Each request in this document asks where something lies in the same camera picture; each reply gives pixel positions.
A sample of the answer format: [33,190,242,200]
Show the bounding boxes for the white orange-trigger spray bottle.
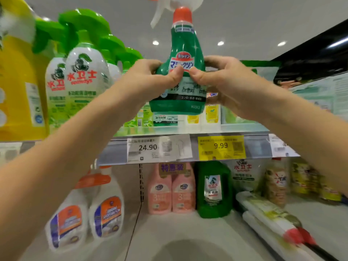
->
[76,167,126,241]
[45,187,89,253]

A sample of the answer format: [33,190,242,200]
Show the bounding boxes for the white green-print cleaner pouch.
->
[227,158,267,195]

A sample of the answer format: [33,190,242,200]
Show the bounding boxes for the person's right forearm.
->
[261,87,348,196]

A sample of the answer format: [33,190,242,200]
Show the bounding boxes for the dark green cleaner bottle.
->
[196,160,235,219]

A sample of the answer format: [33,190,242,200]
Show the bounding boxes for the white price tag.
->
[0,141,24,163]
[268,133,301,159]
[127,134,194,164]

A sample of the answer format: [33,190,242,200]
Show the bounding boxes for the person's right hand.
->
[187,55,273,122]

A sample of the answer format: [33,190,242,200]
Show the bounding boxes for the large green white cleaner pouch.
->
[220,59,282,127]

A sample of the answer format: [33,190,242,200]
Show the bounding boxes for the yellow green cleaner bottle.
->
[0,0,50,142]

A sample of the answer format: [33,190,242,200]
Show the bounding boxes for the white red-capped cleaner bottle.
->
[185,113,203,128]
[202,92,223,128]

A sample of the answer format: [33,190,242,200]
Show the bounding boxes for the yellow price tag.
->
[197,134,247,161]

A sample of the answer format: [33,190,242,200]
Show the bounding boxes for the row of green pump bottles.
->
[32,9,156,131]

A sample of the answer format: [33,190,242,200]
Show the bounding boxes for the slim white red-capped bottle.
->
[235,191,316,246]
[242,211,327,261]

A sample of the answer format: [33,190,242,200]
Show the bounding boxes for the teal orange-trigger spray bottle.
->
[148,0,208,116]

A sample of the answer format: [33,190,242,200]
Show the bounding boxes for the small green white cleaner pouch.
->
[290,70,348,123]

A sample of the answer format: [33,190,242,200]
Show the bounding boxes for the person's left hand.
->
[117,58,186,109]

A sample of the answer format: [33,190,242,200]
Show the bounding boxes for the person's left forearm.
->
[0,79,137,261]

